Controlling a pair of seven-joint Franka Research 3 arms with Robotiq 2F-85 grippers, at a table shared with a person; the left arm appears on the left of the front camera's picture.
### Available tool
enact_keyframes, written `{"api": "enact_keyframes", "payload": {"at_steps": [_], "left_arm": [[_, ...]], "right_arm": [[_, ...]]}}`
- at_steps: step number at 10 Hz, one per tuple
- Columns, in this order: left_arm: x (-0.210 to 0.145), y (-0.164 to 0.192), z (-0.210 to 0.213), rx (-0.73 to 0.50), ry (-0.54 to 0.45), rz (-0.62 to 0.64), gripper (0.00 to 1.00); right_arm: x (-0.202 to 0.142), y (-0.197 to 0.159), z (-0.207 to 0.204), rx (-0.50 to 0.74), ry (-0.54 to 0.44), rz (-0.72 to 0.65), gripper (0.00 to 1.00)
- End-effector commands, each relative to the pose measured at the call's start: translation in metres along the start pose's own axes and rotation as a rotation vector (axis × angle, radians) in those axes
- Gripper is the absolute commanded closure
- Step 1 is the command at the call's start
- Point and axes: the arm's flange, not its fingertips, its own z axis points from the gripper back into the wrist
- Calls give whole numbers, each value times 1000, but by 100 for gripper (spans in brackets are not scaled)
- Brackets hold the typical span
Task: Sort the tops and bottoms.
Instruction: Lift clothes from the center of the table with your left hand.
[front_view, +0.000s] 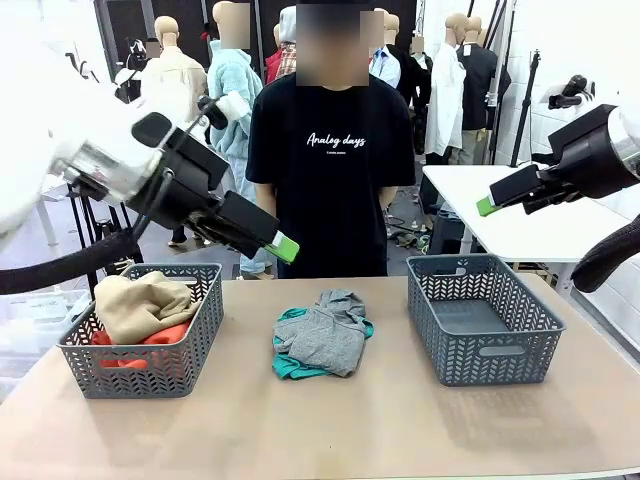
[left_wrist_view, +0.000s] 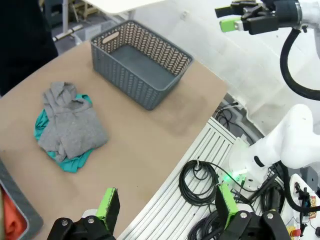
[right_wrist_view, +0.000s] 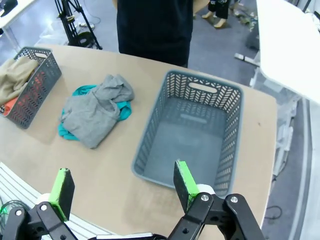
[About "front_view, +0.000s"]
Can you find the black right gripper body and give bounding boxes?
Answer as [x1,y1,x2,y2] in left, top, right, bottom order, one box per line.
[537,103,637,200]

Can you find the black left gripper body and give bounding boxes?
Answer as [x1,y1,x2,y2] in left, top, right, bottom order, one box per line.
[127,127,232,239]

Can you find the beige garment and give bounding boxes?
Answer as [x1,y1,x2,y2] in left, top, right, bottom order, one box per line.
[93,271,203,345]

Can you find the orange garment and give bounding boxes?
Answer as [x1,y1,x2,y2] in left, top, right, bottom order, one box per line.
[91,319,194,369]

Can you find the grey garment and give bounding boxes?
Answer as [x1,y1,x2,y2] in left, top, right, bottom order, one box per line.
[273,288,369,378]

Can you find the teal garment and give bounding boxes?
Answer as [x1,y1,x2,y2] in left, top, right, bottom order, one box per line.
[272,307,375,381]

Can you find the person's right forearm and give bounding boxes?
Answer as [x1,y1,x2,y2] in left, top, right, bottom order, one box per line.
[257,182,277,219]

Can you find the large white table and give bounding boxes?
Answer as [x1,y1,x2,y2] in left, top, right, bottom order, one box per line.
[422,163,634,301]

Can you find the black light stand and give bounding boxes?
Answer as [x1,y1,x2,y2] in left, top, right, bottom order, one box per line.
[509,48,544,166]

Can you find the black storage bin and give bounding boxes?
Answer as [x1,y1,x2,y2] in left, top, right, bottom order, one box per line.
[428,209,474,256]

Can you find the person in black T-shirt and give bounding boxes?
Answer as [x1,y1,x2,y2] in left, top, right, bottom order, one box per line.
[245,0,417,280]

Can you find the black tripod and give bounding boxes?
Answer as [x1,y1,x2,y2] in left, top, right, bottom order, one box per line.
[67,184,146,296]

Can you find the mannequin in black shirt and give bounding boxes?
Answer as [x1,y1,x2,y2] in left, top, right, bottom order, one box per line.
[457,14,512,166]

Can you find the mannequin in white shirt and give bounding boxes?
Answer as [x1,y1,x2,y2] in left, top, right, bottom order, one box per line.
[424,12,469,166]

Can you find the mannequin in cream shirt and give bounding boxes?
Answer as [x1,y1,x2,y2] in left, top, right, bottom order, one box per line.
[139,14,209,249]

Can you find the black leaning poles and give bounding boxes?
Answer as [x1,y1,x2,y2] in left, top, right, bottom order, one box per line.
[487,0,517,166]

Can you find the mannequin in light blue fleece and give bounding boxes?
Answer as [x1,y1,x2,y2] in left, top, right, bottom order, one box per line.
[207,0,275,281]

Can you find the mannequin in black suit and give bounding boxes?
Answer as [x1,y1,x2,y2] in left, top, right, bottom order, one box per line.
[387,13,432,156]

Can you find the mannequin in red top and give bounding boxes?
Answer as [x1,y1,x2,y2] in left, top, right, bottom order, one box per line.
[264,22,289,84]

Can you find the small white desk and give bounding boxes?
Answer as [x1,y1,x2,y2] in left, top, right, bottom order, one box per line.
[34,174,76,246]

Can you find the grey plastic lattice basket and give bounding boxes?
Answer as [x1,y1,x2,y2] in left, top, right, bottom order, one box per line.
[405,253,568,388]
[57,263,225,400]

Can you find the mannequin in plaid hooded shirt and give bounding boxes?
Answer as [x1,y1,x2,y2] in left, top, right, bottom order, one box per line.
[272,5,299,81]

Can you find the mannequin in pale blue shirt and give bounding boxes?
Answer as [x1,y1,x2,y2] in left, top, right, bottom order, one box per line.
[369,8,402,89]

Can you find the clear plastic storage box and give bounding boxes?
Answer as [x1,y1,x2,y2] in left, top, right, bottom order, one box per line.
[0,288,91,401]

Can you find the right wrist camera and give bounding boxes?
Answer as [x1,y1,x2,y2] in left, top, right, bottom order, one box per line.
[547,74,596,111]

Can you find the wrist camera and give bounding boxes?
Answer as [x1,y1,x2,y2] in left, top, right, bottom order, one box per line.
[197,92,251,130]
[547,74,596,111]

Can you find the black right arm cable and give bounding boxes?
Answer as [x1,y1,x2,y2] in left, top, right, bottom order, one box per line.
[569,214,640,295]

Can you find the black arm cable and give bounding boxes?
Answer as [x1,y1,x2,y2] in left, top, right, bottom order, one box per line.
[569,214,640,295]
[0,112,211,296]

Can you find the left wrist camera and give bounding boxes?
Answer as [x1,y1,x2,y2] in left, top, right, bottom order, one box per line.
[197,92,251,130]

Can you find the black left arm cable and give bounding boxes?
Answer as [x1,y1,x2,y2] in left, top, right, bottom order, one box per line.
[0,112,211,296]

